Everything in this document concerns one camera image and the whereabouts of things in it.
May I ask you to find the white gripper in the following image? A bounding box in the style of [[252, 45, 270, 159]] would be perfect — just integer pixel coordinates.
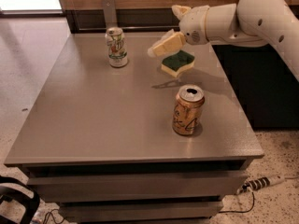
[[148, 5, 209, 57]]

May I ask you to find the white green 7up can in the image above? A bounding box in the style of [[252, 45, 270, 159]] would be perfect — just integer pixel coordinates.
[[106, 27, 128, 68]]

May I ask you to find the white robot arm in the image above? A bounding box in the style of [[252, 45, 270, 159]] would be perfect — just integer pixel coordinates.
[[148, 0, 299, 79]]

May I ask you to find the gold orange soda can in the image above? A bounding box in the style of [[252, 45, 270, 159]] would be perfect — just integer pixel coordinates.
[[172, 84, 205, 135]]

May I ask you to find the green yellow sponge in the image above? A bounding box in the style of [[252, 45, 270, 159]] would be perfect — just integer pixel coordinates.
[[161, 50, 195, 77]]

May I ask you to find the grey drawer cabinet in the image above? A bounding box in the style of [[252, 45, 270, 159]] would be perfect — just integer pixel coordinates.
[[6, 33, 263, 224]]

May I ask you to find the white power strip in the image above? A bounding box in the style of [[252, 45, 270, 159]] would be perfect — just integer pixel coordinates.
[[236, 175, 285, 194]]

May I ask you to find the black chair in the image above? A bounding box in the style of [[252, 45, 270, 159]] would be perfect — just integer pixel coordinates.
[[0, 176, 40, 224]]

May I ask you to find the left metal wall bracket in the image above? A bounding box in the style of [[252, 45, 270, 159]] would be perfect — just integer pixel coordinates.
[[101, 0, 118, 28]]

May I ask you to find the black cable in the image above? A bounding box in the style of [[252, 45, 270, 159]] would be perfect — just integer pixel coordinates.
[[218, 191, 256, 215]]

